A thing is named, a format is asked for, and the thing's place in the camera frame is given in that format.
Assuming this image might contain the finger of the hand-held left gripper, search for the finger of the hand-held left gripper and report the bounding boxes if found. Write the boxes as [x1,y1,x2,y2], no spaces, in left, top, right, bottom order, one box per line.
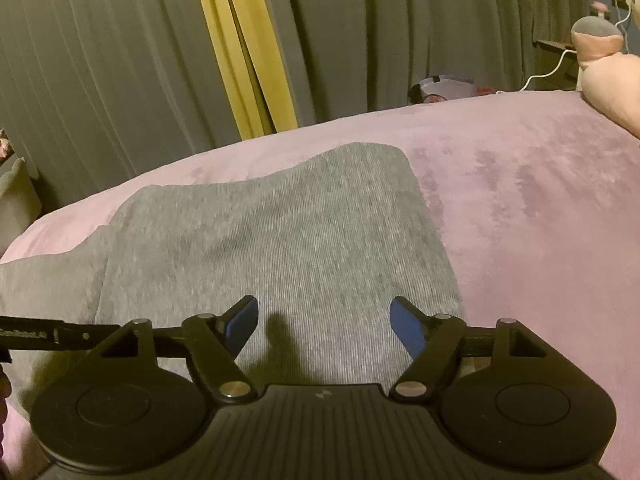
[50,323,123,352]

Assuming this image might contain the grey-green curtain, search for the grey-green curtain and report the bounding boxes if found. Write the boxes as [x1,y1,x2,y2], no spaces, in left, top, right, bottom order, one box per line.
[0,0,242,223]
[255,0,593,128]

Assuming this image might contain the large pink plush toy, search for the large pink plush toy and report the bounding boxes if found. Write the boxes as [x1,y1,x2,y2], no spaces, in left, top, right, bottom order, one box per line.
[582,52,640,139]

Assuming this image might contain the grey fabric bin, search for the grey fabric bin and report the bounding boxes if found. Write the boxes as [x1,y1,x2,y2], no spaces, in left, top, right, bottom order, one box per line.
[0,156,42,243]

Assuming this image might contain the dark bedside shelf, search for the dark bedside shelf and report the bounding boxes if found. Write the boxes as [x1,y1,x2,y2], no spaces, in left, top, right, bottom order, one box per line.
[531,37,582,88]

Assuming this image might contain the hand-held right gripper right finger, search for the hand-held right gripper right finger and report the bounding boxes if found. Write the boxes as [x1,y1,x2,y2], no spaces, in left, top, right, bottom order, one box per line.
[390,296,549,401]

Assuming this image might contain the grey and pink plush toy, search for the grey and pink plush toy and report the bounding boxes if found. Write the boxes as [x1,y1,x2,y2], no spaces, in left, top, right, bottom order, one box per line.
[571,15,624,69]

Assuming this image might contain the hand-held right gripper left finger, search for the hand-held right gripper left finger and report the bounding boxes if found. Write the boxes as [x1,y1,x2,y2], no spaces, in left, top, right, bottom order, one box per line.
[100,296,260,401]

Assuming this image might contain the pink blanket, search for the pink blanket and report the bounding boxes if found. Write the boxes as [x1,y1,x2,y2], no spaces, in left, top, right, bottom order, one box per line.
[0,87,640,480]

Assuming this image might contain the white charging cable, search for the white charging cable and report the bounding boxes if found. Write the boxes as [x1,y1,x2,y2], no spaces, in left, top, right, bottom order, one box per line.
[524,7,632,94]

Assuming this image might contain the grey drawstring pants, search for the grey drawstring pants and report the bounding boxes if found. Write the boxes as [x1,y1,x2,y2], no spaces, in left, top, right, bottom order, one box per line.
[0,142,464,413]

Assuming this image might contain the yellow curtain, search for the yellow curtain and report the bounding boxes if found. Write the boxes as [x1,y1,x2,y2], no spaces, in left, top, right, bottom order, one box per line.
[187,0,302,142]

